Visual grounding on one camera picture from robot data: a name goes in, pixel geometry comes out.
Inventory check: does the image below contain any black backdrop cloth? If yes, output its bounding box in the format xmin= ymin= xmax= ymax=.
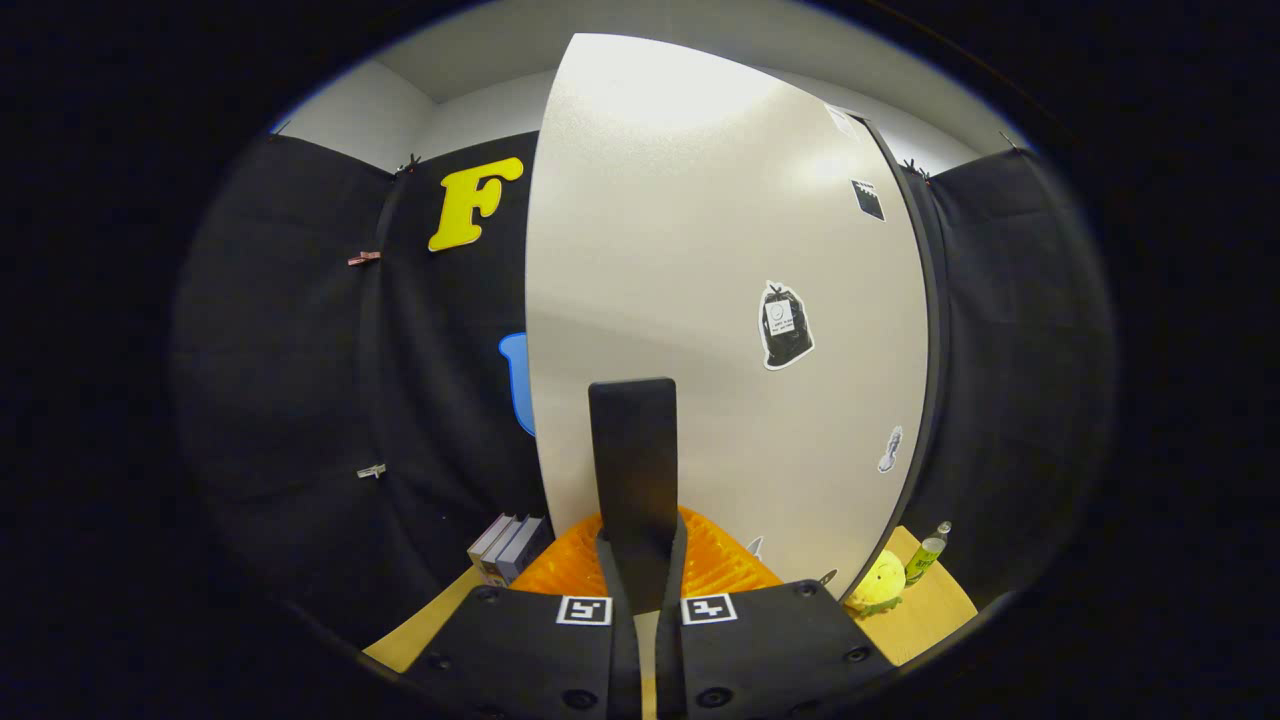
xmin=170 ymin=130 xmax=1116 ymax=641

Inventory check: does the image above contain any purple book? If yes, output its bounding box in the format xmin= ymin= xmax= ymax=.
xmin=495 ymin=515 xmax=549 ymax=586

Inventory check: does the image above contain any grey shoe cabinet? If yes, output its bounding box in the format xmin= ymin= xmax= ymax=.
xmin=850 ymin=115 xmax=947 ymax=601

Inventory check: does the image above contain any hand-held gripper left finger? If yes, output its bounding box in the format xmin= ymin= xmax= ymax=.
xmin=400 ymin=512 xmax=641 ymax=720

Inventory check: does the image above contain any white and yellow book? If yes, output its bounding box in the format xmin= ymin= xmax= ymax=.
xmin=467 ymin=513 xmax=516 ymax=581

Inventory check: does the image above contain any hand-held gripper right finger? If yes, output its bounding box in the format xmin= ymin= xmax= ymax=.
xmin=655 ymin=508 xmax=901 ymax=720

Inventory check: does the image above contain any beige shoe cabinet door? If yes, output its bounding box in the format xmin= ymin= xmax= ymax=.
xmin=525 ymin=32 xmax=931 ymax=616

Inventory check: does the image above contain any green bottle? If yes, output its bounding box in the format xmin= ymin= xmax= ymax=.
xmin=905 ymin=520 xmax=953 ymax=587

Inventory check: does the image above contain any yellow pineapple plush toy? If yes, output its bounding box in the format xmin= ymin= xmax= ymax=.
xmin=845 ymin=548 xmax=909 ymax=616

